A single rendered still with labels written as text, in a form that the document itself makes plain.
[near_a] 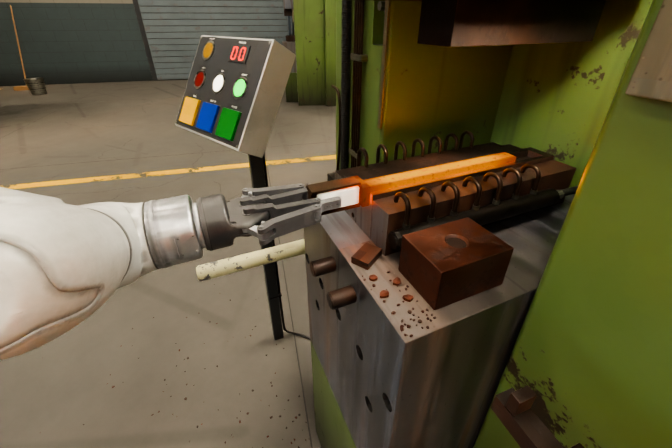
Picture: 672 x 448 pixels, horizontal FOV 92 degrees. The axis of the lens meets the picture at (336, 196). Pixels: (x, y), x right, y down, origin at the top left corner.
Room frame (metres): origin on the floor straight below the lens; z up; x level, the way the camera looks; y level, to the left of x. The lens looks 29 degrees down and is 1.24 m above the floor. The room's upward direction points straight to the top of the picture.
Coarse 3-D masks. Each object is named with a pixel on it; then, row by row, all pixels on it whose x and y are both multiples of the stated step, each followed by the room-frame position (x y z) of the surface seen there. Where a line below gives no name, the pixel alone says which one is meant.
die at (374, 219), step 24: (480, 144) 0.74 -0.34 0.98; (360, 168) 0.60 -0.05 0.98; (384, 168) 0.57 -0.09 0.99; (408, 168) 0.57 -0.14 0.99; (504, 168) 0.56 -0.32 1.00; (528, 168) 0.57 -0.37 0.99; (552, 168) 0.57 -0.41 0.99; (384, 192) 0.46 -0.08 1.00; (408, 192) 0.47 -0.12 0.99; (504, 192) 0.50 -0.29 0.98; (528, 192) 0.52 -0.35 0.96; (360, 216) 0.48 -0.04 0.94; (384, 216) 0.41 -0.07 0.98; (384, 240) 0.41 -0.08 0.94
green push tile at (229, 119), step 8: (224, 112) 0.83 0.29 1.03; (232, 112) 0.81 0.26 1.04; (240, 112) 0.80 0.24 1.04; (224, 120) 0.82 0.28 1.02; (232, 120) 0.80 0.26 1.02; (216, 128) 0.83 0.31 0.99; (224, 128) 0.81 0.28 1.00; (232, 128) 0.79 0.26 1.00; (224, 136) 0.79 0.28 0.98; (232, 136) 0.78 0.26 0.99
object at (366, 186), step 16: (464, 160) 0.57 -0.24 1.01; (480, 160) 0.57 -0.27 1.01; (496, 160) 0.57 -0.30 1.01; (512, 160) 0.59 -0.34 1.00; (352, 176) 0.48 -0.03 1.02; (384, 176) 0.50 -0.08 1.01; (400, 176) 0.50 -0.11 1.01; (416, 176) 0.50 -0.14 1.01; (432, 176) 0.51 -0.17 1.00; (320, 192) 0.43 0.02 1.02; (368, 192) 0.45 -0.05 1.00; (336, 208) 0.44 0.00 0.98
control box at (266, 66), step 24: (216, 48) 0.99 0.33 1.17; (240, 48) 0.92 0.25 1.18; (264, 48) 0.86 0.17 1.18; (192, 72) 1.02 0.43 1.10; (216, 72) 0.94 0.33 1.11; (240, 72) 0.88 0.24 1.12; (264, 72) 0.82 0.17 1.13; (288, 72) 0.88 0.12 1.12; (192, 96) 0.97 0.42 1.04; (216, 96) 0.90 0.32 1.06; (240, 96) 0.83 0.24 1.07; (264, 96) 0.82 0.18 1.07; (216, 120) 0.85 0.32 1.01; (240, 120) 0.79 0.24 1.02; (264, 120) 0.81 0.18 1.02; (240, 144) 0.76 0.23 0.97; (264, 144) 0.81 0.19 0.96
